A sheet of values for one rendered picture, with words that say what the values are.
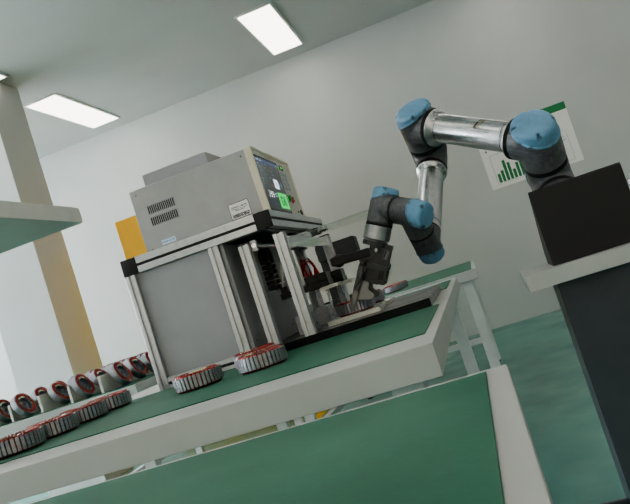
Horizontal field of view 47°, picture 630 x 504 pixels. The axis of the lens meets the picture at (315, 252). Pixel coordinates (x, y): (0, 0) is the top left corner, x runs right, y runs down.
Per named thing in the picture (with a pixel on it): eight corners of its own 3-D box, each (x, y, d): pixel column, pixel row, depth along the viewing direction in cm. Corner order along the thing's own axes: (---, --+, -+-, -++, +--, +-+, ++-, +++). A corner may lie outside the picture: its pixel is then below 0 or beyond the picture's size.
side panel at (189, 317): (257, 360, 191) (221, 245, 193) (254, 362, 188) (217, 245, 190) (164, 389, 197) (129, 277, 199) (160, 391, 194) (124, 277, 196)
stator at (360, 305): (378, 304, 209) (374, 292, 209) (373, 307, 198) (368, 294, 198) (342, 316, 211) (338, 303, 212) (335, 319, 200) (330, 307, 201)
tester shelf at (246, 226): (324, 230, 254) (320, 218, 254) (273, 225, 187) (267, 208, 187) (211, 269, 262) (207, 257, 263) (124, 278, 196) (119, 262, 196)
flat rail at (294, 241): (329, 245, 250) (326, 237, 250) (285, 245, 189) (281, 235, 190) (326, 246, 250) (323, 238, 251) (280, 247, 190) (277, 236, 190)
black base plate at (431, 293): (441, 290, 243) (439, 283, 243) (432, 306, 181) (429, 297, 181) (312, 331, 253) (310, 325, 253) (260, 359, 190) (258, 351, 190)
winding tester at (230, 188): (306, 219, 244) (287, 162, 245) (272, 214, 201) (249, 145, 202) (202, 256, 251) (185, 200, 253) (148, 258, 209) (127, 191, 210)
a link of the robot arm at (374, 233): (363, 223, 200) (367, 224, 208) (360, 239, 200) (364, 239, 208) (390, 228, 199) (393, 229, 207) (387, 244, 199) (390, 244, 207)
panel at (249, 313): (311, 325, 254) (284, 244, 256) (257, 352, 189) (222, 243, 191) (308, 326, 254) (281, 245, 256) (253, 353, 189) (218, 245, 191)
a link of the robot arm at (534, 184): (584, 200, 197) (569, 172, 207) (573, 164, 189) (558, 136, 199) (541, 216, 200) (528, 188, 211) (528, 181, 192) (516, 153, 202)
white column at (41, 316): (133, 466, 590) (17, 88, 609) (107, 484, 546) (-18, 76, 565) (81, 482, 600) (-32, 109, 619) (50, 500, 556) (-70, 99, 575)
